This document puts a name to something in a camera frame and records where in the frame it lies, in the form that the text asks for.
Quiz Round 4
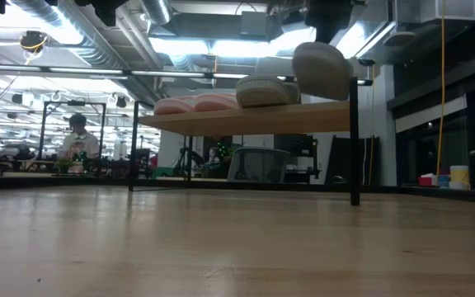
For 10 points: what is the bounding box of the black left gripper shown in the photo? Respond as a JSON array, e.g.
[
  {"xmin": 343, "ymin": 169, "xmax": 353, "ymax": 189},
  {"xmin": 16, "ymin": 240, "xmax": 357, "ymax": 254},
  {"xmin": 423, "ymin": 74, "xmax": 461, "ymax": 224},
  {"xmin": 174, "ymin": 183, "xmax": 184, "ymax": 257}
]
[{"xmin": 73, "ymin": 0, "xmax": 129, "ymax": 28}]

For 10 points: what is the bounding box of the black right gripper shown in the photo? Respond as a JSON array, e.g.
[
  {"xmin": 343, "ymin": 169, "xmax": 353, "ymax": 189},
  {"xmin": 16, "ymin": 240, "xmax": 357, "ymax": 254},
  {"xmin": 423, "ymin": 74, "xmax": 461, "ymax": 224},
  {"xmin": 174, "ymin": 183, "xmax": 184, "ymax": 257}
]
[{"xmin": 303, "ymin": 0, "xmax": 355, "ymax": 45}]

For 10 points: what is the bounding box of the grey foam slide sandal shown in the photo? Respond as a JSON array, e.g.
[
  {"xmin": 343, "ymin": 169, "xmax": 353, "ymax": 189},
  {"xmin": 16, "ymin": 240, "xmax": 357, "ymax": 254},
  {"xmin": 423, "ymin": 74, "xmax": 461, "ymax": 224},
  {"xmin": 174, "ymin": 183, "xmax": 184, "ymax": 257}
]
[
  {"xmin": 292, "ymin": 40, "xmax": 355, "ymax": 102},
  {"xmin": 235, "ymin": 73, "xmax": 301, "ymax": 110}
]

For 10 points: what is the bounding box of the pink foam slide sandal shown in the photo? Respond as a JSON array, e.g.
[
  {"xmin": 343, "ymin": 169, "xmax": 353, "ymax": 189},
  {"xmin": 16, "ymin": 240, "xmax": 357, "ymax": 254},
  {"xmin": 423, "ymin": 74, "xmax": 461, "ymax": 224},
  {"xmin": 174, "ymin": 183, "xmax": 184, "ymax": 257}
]
[
  {"xmin": 193, "ymin": 92, "xmax": 241, "ymax": 113},
  {"xmin": 153, "ymin": 97, "xmax": 198, "ymax": 116}
]

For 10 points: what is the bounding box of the grey ceiling box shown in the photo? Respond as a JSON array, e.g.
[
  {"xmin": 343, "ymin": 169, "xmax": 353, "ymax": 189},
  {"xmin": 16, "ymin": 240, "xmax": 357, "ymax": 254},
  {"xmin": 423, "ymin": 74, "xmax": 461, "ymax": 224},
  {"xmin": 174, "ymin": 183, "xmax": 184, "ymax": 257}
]
[{"xmin": 240, "ymin": 11, "xmax": 269, "ymax": 36}]

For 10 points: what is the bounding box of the black round ceiling device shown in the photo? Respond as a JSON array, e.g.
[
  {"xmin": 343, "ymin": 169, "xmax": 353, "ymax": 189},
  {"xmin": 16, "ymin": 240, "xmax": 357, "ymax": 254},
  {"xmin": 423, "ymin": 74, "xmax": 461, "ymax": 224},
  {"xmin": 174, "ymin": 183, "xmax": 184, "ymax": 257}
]
[{"xmin": 19, "ymin": 30, "xmax": 49, "ymax": 54}]

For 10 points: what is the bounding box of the long led light bar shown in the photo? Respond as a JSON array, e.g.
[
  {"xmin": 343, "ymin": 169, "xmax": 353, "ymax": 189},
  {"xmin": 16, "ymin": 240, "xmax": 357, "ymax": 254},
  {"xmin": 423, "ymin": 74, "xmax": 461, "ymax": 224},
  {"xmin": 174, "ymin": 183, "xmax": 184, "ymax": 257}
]
[{"xmin": 0, "ymin": 63, "xmax": 374, "ymax": 86}]

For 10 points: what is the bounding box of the black upright panel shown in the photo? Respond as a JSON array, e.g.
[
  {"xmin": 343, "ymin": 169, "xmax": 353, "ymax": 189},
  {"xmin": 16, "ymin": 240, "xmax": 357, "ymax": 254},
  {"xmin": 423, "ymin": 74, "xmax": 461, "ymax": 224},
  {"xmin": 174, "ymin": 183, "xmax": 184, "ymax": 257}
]
[{"xmin": 325, "ymin": 135, "xmax": 381, "ymax": 187}]

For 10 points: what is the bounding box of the person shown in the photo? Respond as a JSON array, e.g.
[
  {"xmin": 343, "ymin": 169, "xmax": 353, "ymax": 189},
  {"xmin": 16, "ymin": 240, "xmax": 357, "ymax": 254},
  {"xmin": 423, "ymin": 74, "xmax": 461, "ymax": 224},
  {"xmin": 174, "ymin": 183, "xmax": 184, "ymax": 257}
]
[{"xmin": 57, "ymin": 112, "xmax": 101, "ymax": 175}]

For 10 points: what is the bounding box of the grey mesh office chair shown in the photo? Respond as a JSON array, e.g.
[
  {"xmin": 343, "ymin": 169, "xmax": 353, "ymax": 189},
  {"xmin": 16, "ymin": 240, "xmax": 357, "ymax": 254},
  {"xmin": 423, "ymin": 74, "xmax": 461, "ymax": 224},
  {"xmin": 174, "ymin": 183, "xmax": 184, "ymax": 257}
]
[{"xmin": 227, "ymin": 146, "xmax": 292, "ymax": 184}]

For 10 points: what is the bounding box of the red box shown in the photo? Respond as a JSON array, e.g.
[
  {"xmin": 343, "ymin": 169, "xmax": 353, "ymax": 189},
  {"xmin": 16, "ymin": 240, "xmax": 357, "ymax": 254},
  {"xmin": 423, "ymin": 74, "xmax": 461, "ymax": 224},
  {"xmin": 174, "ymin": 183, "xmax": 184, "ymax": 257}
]
[{"xmin": 417, "ymin": 174, "xmax": 439, "ymax": 188}]

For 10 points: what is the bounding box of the yellow and white container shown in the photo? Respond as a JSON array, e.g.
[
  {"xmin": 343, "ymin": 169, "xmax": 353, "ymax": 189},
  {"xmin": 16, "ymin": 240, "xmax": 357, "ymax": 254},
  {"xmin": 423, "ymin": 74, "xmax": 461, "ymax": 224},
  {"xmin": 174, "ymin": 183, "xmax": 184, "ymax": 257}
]
[{"xmin": 449, "ymin": 165, "xmax": 471, "ymax": 191}]

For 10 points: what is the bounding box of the round silver ventilation duct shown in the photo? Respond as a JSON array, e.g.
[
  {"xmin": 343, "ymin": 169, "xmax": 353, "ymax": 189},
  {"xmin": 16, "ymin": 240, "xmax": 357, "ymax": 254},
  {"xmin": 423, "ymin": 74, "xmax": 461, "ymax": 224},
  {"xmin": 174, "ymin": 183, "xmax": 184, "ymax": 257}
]
[{"xmin": 140, "ymin": 0, "xmax": 173, "ymax": 26}]

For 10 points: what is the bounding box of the black background rig frame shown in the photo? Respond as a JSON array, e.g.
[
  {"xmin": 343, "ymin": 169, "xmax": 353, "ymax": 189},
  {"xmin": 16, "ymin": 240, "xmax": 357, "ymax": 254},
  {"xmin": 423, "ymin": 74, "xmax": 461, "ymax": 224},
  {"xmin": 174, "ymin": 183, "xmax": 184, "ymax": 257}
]
[{"xmin": 36, "ymin": 100, "xmax": 108, "ymax": 163}]

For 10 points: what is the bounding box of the yellow cable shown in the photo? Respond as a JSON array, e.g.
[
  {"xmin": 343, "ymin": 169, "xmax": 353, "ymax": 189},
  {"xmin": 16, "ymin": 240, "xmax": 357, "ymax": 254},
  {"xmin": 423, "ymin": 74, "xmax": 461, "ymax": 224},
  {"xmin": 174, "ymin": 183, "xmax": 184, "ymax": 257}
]
[{"xmin": 435, "ymin": 0, "xmax": 447, "ymax": 177}]

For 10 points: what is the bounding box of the black aluminium table frame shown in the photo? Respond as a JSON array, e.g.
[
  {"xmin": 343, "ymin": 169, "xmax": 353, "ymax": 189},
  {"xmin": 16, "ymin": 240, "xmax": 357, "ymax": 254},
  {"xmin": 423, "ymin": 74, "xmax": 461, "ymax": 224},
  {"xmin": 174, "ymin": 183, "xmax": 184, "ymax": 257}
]
[{"xmin": 0, "ymin": 172, "xmax": 475, "ymax": 205}]

